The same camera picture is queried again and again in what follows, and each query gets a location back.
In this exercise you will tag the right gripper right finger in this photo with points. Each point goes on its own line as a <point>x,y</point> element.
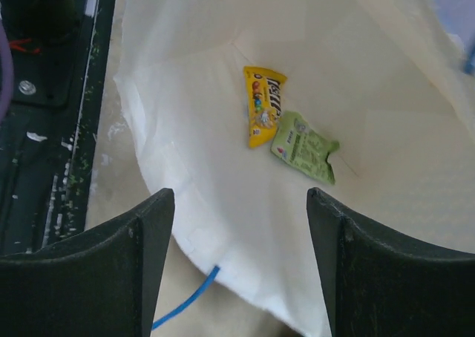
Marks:
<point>377,281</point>

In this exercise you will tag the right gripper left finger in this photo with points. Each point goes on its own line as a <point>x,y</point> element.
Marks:
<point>102,282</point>

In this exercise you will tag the green snack pack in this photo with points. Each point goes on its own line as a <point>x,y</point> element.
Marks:
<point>302,148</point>

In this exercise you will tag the yellow M&M's packet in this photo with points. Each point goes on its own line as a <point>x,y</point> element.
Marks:
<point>263,87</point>

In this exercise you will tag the blue checkered paper bag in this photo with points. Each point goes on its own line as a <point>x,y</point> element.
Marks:
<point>382,77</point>

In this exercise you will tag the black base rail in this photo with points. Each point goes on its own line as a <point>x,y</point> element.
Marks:
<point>48,136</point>

